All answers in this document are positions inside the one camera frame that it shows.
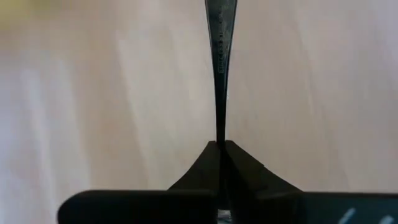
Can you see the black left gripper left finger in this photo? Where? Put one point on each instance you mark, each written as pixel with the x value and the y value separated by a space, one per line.
pixel 140 207

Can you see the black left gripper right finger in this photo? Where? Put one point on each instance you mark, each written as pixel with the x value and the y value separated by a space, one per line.
pixel 311 208

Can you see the black fork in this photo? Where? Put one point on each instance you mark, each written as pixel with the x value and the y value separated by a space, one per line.
pixel 220 46

